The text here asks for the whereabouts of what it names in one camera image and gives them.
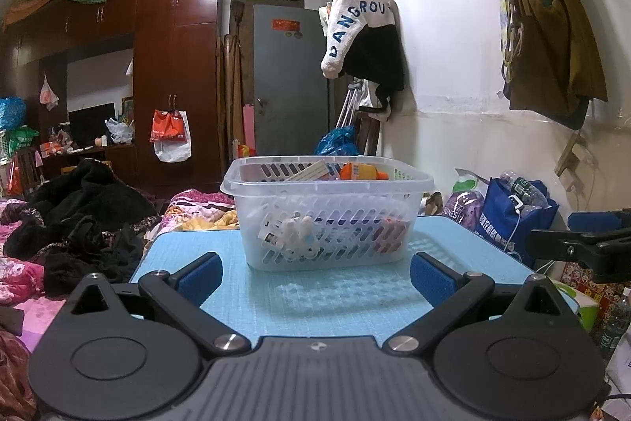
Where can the green plastic bag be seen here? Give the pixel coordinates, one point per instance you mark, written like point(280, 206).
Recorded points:
point(22, 137)

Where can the small white red plastic bag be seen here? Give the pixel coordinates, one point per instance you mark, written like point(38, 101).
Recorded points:
point(48, 94)

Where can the red patterned box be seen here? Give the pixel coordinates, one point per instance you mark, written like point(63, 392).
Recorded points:
point(601, 290)

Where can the red small packet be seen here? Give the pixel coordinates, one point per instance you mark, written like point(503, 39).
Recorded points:
point(392, 236)

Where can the purple printed pack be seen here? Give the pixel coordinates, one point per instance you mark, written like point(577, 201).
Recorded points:
point(463, 209)

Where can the black monitor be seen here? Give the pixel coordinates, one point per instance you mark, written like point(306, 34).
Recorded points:
point(91, 125)

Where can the wooden chair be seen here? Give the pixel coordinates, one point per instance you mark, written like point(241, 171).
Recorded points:
point(27, 172)

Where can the large red white plastic bag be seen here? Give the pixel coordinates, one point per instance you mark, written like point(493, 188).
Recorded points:
point(170, 132)

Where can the white and black hoodie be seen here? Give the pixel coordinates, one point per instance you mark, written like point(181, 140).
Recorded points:
point(355, 16)

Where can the brown wooden wardrobe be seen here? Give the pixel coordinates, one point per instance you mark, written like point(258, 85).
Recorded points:
point(177, 56)

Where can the olive tote bag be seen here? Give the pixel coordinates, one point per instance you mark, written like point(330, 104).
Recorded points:
point(557, 56)

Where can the white small bottle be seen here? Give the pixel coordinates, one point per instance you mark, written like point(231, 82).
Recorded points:
point(298, 236)

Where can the orange bottle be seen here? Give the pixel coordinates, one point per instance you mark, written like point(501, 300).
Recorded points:
point(362, 172)

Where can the blue shopping bag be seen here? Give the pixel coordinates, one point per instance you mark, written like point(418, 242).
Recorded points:
point(512, 223)

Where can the folded metal rack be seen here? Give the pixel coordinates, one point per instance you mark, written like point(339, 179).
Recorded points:
point(350, 103)

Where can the pink floral blanket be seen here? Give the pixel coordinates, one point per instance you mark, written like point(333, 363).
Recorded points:
point(197, 209)

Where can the wooden wall bracket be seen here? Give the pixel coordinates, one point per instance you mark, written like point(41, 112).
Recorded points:
point(572, 154)

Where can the light blue table mat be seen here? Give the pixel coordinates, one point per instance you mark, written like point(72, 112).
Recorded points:
point(320, 297)

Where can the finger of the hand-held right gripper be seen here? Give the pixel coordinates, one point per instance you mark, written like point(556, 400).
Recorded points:
point(577, 248)
point(596, 222)

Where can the clear plastic bottle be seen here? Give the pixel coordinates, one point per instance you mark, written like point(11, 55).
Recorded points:
point(616, 322)

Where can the dark brown cloth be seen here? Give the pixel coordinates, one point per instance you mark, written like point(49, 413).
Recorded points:
point(15, 371)

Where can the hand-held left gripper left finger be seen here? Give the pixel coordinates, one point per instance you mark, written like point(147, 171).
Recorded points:
point(199, 275)

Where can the green and white box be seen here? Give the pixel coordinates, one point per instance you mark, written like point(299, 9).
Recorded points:
point(586, 307)

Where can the white flat box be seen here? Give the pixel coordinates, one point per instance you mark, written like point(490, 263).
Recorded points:
point(310, 172)

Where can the pile of blue plastic bags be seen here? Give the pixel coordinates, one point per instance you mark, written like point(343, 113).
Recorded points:
point(11, 114)

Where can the pink board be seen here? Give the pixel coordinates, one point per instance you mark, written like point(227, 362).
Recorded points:
point(249, 125)

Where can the black clothing pile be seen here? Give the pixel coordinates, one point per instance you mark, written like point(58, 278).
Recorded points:
point(88, 214)

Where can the clear plastic basket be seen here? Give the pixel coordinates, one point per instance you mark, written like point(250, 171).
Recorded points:
point(325, 223)

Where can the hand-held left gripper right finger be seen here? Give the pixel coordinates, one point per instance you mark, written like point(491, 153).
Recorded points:
point(434, 278)

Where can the grey metal door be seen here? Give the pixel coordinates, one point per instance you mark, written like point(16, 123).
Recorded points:
point(291, 90)

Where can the wooden planks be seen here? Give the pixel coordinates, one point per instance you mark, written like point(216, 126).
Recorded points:
point(231, 90)

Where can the blue plastic bag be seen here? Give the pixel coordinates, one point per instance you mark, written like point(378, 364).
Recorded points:
point(337, 142)

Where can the plastic water bottles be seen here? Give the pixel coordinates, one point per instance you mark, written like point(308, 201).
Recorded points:
point(527, 189)

